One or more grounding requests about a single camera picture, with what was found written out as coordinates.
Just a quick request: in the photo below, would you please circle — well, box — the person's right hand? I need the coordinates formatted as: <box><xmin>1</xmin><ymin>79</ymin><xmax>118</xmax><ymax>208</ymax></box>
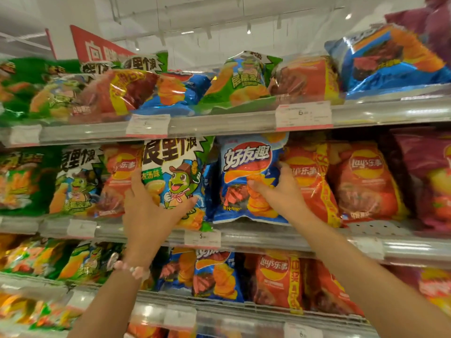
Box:
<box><xmin>246</xmin><ymin>161</ymin><xmax>319</xmax><ymax>228</ymax></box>

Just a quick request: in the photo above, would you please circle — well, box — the person's left hand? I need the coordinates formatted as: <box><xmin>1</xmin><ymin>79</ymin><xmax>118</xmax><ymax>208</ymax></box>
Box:
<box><xmin>121</xmin><ymin>168</ymin><xmax>199</xmax><ymax>270</ymax></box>

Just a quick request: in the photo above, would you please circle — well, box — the person's right forearm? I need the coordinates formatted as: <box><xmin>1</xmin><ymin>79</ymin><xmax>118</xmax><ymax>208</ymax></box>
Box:
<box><xmin>297</xmin><ymin>213</ymin><xmax>451</xmax><ymax>338</ymax></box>

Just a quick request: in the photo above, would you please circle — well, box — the white price tag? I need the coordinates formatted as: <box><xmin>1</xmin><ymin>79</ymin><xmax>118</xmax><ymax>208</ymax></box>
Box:
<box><xmin>66</xmin><ymin>218</ymin><xmax>98</xmax><ymax>240</ymax></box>
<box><xmin>67</xmin><ymin>290</ymin><xmax>95</xmax><ymax>311</ymax></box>
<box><xmin>125</xmin><ymin>114</ymin><xmax>172</xmax><ymax>139</ymax></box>
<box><xmin>348</xmin><ymin>237</ymin><xmax>385</xmax><ymax>260</ymax></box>
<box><xmin>275</xmin><ymin>100</ymin><xmax>333</xmax><ymax>132</ymax></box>
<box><xmin>184</xmin><ymin>229</ymin><xmax>222</xmax><ymax>249</ymax></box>
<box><xmin>283</xmin><ymin>323</ymin><xmax>324</xmax><ymax>338</ymax></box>
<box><xmin>9</xmin><ymin>124</ymin><xmax>43</xmax><ymax>147</ymax></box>
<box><xmin>163</xmin><ymin>307</ymin><xmax>198</xmax><ymax>329</ymax></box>

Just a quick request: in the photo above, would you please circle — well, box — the red hanging banner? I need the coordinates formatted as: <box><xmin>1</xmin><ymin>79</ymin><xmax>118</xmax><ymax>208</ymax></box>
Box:
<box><xmin>70</xmin><ymin>25</ymin><xmax>136</xmax><ymax>64</ymax></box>

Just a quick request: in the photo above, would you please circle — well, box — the small red hanging sign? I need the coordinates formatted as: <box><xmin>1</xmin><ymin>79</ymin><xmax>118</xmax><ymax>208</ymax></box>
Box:
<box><xmin>44</xmin><ymin>28</ymin><xmax>57</xmax><ymax>60</ymax></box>

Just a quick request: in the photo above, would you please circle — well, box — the pink bead bracelet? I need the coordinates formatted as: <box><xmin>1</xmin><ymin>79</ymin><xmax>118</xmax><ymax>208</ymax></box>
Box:
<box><xmin>112</xmin><ymin>260</ymin><xmax>151</xmax><ymax>281</ymax></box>

